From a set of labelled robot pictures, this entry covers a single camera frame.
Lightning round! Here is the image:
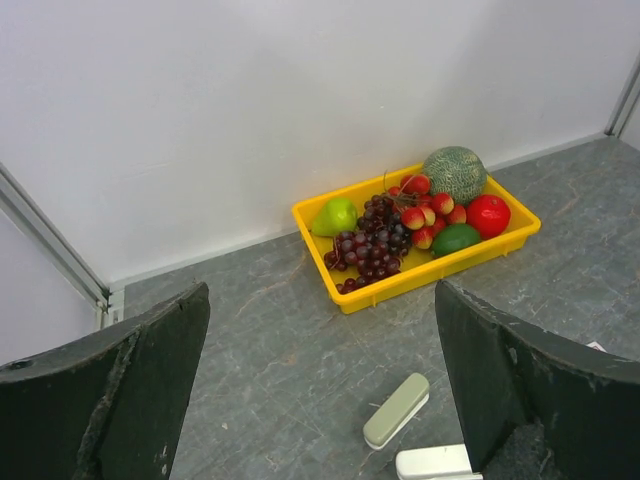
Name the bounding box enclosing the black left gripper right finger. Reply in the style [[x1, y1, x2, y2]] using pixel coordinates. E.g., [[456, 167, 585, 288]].
[[435, 281, 639, 479]]

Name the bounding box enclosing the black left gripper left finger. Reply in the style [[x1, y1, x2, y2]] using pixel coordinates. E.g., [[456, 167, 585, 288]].
[[1, 283, 210, 479]]

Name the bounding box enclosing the green white stapler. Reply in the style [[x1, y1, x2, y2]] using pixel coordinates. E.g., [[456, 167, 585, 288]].
[[362, 373, 430, 451]]

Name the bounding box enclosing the red white staple box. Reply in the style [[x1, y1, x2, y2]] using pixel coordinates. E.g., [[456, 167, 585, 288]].
[[587, 341, 606, 353]]

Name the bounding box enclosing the white rectangular case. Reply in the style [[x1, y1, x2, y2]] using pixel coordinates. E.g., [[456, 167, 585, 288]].
[[395, 444, 483, 480]]

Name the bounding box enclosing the yellow plastic tray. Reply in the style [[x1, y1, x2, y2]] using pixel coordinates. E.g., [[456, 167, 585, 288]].
[[292, 166, 541, 314]]

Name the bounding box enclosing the green lime fruit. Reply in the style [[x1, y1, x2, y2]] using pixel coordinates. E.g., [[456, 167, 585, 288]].
[[431, 224, 481, 258]]

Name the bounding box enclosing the red strawberry cluster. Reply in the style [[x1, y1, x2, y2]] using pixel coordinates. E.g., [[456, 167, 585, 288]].
[[386, 174, 467, 250]]

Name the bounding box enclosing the dark purple grape bunch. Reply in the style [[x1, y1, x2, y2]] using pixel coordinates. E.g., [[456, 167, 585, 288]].
[[323, 195, 412, 295]]

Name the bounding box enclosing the green netted melon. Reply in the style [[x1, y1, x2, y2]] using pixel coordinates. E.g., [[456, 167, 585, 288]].
[[422, 146, 488, 206]]

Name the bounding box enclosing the green pear fruit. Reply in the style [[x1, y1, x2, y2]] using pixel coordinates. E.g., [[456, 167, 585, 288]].
[[311, 197, 358, 237]]

